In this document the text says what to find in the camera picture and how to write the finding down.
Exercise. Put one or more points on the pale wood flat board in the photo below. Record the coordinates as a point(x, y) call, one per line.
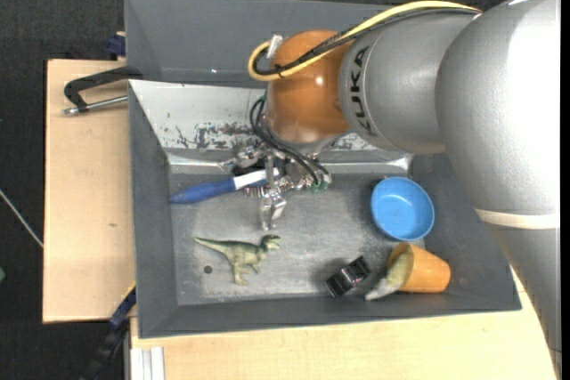
point(84, 200)

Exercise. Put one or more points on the black shiny clip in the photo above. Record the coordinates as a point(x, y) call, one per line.
point(347, 277)

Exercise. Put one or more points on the grey and yellow toy animal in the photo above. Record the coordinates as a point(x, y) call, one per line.
point(392, 280)

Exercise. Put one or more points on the blue and white pen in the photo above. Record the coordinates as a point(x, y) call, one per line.
point(205, 191)

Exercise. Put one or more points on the orange plastic cup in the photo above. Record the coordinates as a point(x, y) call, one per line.
point(427, 273)

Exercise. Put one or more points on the grey metal bin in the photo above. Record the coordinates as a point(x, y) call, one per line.
point(311, 231)

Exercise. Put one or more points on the blue plastic bowl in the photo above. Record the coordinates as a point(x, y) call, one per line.
point(401, 209)

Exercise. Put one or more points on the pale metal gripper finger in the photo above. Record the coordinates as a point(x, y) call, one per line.
point(266, 215)
point(279, 205)

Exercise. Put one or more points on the green toy dinosaur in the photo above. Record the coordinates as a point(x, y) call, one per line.
point(240, 254)

